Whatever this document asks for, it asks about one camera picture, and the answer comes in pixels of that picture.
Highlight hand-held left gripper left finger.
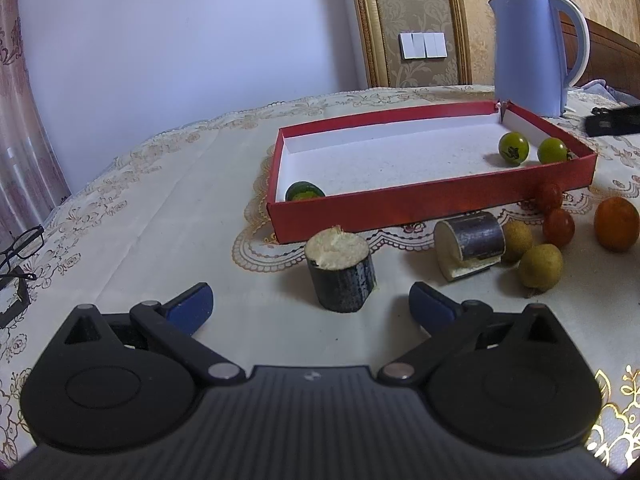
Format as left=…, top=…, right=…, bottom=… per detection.
left=50, top=282, right=247, bottom=387

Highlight red cardboard box tray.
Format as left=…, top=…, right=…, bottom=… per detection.
left=266, top=100, right=599, bottom=245

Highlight yellow longan fruit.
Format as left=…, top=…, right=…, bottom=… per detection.
left=501, top=220, right=535, bottom=264
left=517, top=243, right=564, bottom=298

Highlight blue electric kettle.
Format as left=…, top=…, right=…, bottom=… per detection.
left=488, top=0, right=591, bottom=117

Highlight sugarcane piece with rough end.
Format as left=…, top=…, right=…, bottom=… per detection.
left=305, top=226, right=376, bottom=314

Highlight black framed flat object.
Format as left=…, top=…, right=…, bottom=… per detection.
left=0, top=267, right=32, bottom=329

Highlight black eyeglasses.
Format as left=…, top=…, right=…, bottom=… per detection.
left=0, top=225, right=46, bottom=275

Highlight dark green citrus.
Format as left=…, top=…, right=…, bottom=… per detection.
left=286, top=181, right=325, bottom=202

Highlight brown wooden headboard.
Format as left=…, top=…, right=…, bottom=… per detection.
left=559, top=10, right=640, bottom=102

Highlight patterned pink curtain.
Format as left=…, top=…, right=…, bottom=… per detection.
left=0, top=0, right=73, bottom=228

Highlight orange tangerine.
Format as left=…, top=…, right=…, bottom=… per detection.
left=594, top=196, right=640, bottom=253

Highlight green tomato with dark stem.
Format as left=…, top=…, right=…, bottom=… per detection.
left=498, top=131, right=530, bottom=166

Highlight plain green tomato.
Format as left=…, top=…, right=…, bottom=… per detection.
left=537, top=137, right=570, bottom=164

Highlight beige embroidered tablecloth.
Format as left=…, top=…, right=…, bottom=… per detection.
left=0, top=82, right=640, bottom=480

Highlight black device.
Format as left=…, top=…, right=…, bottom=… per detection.
left=585, top=106, right=640, bottom=137

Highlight red cherry tomato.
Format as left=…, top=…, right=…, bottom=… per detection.
left=536, top=182, right=564, bottom=212
left=542, top=208, right=576, bottom=249

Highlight pale blue cloth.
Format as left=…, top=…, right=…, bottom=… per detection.
left=567, top=77, right=640, bottom=109

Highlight sugarcane piece with smooth end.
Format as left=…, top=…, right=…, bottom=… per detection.
left=434, top=211, right=507, bottom=282

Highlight gold wall panel frame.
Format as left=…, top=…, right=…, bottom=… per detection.
left=346, top=0, right=473, bottom=89

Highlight white wall light switch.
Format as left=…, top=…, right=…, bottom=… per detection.
left=399, top=31, right=447, bottom=60

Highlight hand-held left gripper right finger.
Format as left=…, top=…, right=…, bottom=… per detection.
left=377, top=281, right=576, bottom=387

